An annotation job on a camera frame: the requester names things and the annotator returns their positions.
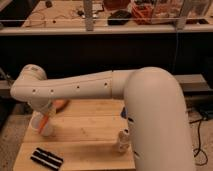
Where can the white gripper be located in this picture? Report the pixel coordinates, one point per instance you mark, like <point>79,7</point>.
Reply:
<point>45,107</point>

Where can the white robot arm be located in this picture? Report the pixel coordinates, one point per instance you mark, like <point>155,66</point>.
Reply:
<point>155,108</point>

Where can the orange object behind arm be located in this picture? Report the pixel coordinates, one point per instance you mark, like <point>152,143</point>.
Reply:
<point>60,104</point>

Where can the wooden board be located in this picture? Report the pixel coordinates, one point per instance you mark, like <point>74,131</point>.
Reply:
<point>84,135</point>

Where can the black striped block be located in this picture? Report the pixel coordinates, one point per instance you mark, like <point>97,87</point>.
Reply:
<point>47,159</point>

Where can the wooden workbench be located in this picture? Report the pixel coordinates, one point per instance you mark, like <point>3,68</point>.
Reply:
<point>67,17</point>

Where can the black object on bench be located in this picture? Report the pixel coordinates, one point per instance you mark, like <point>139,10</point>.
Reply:
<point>119,17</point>

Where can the orange crate on bench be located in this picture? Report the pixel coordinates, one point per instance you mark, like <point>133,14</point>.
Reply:
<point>150,14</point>

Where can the metal post left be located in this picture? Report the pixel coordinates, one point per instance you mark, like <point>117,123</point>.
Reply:
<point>88,15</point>

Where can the metal post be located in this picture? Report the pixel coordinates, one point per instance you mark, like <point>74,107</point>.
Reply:
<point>185,9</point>
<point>88,15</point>

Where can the metal post right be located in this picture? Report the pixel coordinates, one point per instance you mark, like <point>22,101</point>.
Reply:
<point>185,9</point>

